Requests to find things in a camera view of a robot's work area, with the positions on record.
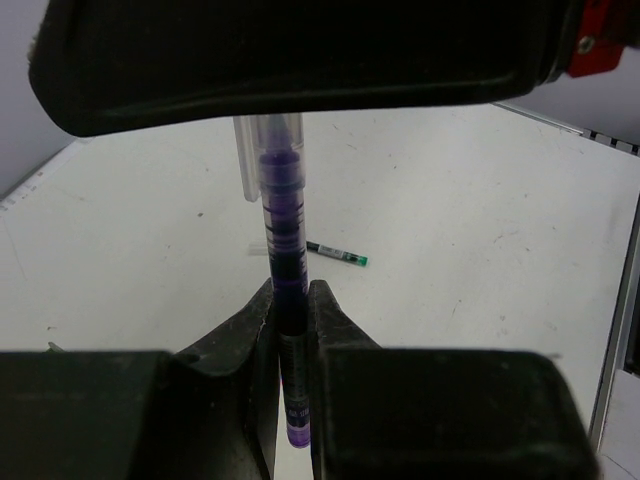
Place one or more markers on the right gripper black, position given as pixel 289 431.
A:
pixel 589 37

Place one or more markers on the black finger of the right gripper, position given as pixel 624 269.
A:
pixel 100 67

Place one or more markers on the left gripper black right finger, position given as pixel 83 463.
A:
pixel 400 413

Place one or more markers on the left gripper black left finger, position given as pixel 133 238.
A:
pixel 209 411

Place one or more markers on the green pen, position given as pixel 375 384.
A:
pixel 337 254

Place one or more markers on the clear pen cap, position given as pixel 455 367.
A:
pixel 258 249
pixel 270 153

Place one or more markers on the purple pen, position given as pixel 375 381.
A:
pixel 286 240

